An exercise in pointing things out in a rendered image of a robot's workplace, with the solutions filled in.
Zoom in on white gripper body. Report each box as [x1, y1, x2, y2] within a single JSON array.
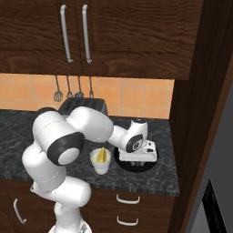
[[118, 147, 158, 163]]

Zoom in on white glass of lemonade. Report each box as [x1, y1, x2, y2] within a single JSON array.
[[89, 147, 112, 176]]

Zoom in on dark wood fridge housing panel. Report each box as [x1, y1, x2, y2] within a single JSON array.
[[168, 0, 233, 233]]

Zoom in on grey fridge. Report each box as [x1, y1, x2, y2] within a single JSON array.
[[184, 58, 233, 233]]

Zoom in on dark wood drawer front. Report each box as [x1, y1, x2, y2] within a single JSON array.
[[80, 211, 177, 233], [86, 188, 177, 217]]

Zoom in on black toaster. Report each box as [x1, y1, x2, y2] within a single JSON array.
[[57, 96, 109, 118]]

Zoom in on hanging metal ladle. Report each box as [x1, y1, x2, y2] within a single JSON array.
[[75, 76, 85, 99]]

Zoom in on hanging slotted spatula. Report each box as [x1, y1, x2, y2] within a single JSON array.
[[53, 76, 64, 103]]

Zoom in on dark wood base cupboard door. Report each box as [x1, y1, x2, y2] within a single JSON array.
[[0, 179, 59, 233]]

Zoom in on silver drawer handle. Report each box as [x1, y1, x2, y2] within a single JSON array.
[[116, 215, 139, 228], [116, 193, 141, 205]]

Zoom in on dark wood wall cupboard door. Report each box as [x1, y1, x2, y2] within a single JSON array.
[[0, 0, 83, 76], [75, 0, 205, 81]]

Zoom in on silver base cupboard handle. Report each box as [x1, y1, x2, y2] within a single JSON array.
[[12, 198, 27, 225]]

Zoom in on silver cupboard door handle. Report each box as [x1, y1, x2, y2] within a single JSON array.
[[59, 4, 75, 64], [81, 4, 93, 65]]

